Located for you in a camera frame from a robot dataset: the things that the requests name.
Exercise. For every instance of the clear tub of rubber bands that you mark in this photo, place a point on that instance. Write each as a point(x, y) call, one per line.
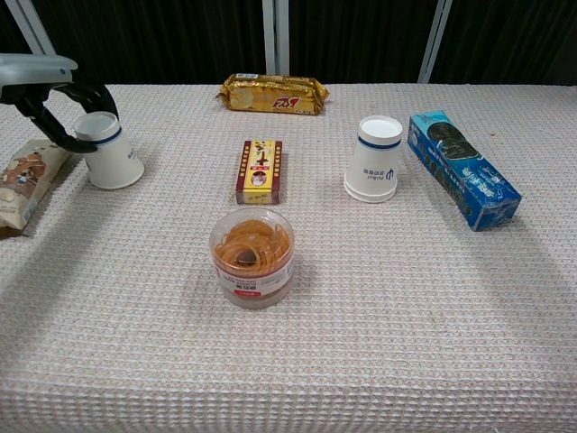
point(252, 257)

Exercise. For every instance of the gold biscuit pack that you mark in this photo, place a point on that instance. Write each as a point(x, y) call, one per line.
point(270, 94)

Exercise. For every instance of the blue cookie box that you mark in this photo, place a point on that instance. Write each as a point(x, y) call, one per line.
point(460, 171)

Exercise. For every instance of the beige woven tablecloth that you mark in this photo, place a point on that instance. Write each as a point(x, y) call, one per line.
point(288, 361)

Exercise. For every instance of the white frame post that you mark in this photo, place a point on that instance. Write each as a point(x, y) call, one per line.
point(433, 40)
point(275, 36)
point(33, 31)

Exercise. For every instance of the white paper cup trident logo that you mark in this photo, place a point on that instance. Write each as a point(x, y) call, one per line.
point(374, 162)

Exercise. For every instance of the black curtain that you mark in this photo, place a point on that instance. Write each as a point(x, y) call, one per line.
point(158, 40)

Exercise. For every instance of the red yellow small box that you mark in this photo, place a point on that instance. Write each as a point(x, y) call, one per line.
point(259, 171)

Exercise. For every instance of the brown snack bag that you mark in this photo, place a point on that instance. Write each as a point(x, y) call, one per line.
point(22, 185)

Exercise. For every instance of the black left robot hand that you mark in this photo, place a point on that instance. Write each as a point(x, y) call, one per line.
point(52, 128)

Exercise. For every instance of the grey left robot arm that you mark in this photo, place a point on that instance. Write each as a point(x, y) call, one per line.
point(31, 70)

